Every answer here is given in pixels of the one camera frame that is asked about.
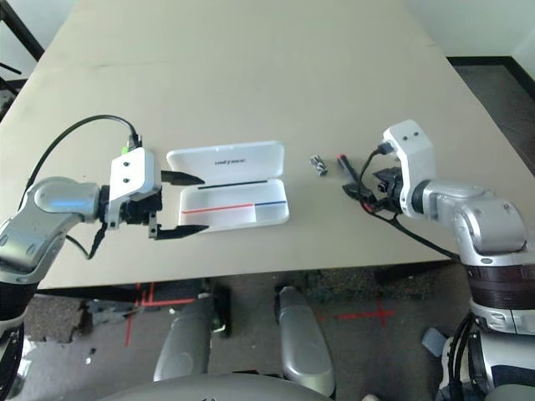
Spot silver robot left leg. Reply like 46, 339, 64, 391
153, 294, 214, 382

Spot red floor tape cross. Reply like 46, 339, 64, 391
336, 300, 396, 331

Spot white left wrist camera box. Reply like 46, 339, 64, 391
106, 146, 162, 231

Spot red floor tape lines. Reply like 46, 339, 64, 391
123, 282, 196, 348

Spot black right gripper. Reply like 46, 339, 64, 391
342, 165, 406, 218

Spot black marker with red cap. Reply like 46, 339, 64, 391
336, 153, 377, 214

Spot black metal table frame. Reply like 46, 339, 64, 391
0, 0, 46, 62

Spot grey robot torso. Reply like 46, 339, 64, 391
98, 373, 335, 401

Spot silver robot leg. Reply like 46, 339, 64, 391
278, 287, 337, 396
153, 294, 214, 382

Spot blue grey foot pedal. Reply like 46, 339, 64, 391
420, 327, 445, 356

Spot dark speckled floor mat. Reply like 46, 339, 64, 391
24, 294, 83, 344
307, 269, 380, 312

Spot silver robot right leg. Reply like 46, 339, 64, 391
278, 287, 337, 396

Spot black stand foot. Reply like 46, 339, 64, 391
273, 287, 286, 326
208, 286, 232, 338

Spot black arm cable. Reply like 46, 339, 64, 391
18, 115, 141, 261
357, 141, 461, 260

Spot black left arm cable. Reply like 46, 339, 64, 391
18, 115, 141, 261

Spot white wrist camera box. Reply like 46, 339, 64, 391
106, 146, 162, 231
382, 119, 436, 219

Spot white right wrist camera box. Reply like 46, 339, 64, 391
382, 119, 436, 219

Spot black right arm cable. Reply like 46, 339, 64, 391
357, 141, 461, 260

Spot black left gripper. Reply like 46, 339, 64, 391
120, 169, 210, 242

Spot white plastic pencil case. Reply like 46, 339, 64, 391
166, 140, 290, 231

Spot black tripod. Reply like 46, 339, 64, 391
0, 60, 24, 97

